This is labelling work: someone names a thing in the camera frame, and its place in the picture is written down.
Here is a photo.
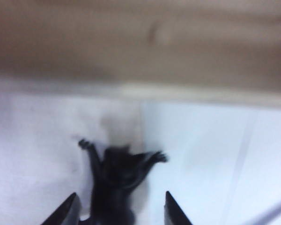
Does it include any beige paper box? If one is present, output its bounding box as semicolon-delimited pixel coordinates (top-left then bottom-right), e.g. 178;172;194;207
0;0;281;108

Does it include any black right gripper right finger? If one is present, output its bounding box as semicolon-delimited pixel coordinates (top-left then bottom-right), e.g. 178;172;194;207
163;191;192;225

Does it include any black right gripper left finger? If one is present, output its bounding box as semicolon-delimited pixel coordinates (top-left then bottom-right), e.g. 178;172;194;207
41;192;81;225

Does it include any small black panther doll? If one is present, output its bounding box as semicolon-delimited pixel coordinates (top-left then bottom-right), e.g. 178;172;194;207
78;138;168;225

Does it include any white paper sheet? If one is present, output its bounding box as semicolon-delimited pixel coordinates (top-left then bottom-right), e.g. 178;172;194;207
140;100;281;225

